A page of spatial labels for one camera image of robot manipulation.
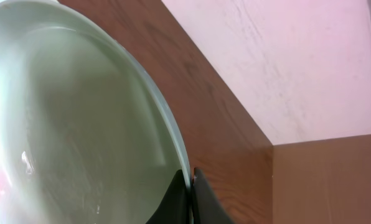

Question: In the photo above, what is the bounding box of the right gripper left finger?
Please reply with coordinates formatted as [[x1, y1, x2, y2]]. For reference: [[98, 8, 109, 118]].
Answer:
[[146, 170, 189, 224]]

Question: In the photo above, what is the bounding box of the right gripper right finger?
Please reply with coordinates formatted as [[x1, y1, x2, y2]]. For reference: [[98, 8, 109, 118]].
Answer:
[[191, 168, 234, 224]]

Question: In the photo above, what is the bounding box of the light blue plate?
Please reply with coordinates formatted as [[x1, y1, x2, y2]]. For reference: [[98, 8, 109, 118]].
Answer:
[[0, 1, 190, 223]]

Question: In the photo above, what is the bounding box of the brown cardboard box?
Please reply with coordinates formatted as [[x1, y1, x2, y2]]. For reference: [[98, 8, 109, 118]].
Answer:
[[273, 135, 371, 224]]

